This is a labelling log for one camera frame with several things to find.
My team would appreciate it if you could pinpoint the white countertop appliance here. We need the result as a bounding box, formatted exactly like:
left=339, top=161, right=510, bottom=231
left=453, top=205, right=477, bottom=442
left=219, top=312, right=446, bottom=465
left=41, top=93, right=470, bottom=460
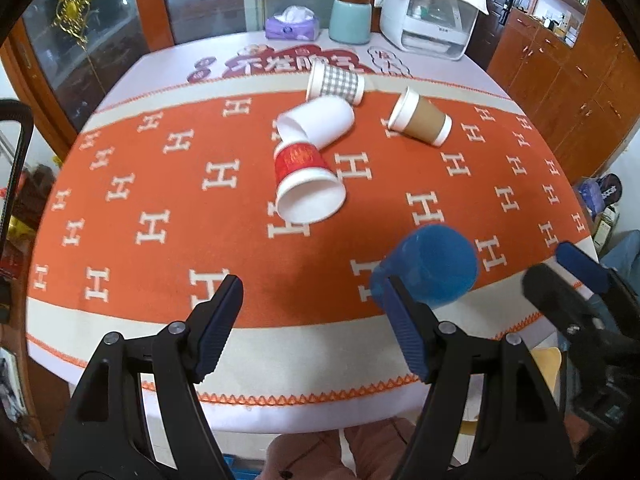
left=374, top=0, right=488, bottom=61

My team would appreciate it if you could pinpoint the grey checked paper cup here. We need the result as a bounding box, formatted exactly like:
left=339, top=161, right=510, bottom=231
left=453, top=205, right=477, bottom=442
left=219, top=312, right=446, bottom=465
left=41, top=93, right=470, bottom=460
left=306, top=62, right=366, bottom=106

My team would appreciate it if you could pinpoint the wooden cabinet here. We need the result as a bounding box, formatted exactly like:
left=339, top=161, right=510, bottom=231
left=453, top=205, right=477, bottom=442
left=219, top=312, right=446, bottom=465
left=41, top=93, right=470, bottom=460
left=468, top=0, right=639, bottom=182

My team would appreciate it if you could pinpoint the glass display cabinet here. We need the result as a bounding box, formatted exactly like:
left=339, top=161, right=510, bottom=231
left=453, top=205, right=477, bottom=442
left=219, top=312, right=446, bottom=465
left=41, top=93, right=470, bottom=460
left=0, top=0, right=381, bottom=162

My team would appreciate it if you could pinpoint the red and white paper cup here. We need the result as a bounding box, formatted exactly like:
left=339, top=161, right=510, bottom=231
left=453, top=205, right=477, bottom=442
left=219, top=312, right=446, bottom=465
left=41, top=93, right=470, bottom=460
left=273, top=141, right=346, bottom=224

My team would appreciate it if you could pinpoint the brown sleeve paper cup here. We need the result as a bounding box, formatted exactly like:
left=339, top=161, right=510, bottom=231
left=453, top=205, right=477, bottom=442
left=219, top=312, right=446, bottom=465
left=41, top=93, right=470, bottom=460
left=387, top=87, right=452, bottom=148

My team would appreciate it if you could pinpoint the teal ceramic canister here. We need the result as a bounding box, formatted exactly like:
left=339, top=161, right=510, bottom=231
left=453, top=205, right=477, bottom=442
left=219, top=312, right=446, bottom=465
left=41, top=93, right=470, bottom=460
left=329, top=0, right=372, bottom=46

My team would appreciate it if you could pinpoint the orange H-pattern tablecloth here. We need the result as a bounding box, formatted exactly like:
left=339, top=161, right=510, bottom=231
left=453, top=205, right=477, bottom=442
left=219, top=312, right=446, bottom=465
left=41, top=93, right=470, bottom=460
left=26, top=73, right=593, bottom=406

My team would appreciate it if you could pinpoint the blue plastic cup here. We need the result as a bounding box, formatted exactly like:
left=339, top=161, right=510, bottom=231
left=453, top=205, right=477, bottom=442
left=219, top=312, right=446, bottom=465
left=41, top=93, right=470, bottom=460
left=370, top=224, right=480, bottom=308

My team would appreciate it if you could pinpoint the purple tissue box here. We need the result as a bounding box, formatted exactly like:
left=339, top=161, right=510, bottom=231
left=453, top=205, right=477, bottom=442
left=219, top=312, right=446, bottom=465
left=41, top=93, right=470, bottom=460
left=265, top=6, right=320, bottom=41

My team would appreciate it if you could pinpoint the white printed table mat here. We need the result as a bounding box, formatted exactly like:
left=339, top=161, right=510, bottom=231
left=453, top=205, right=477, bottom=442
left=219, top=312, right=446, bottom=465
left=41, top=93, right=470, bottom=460
left=98, top=29, right=506, bottom=110

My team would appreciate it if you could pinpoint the plain white paper cup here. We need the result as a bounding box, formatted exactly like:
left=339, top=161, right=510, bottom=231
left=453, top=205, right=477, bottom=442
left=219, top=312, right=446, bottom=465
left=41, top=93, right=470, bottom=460
left=276, top=96, right=355, bottom=150

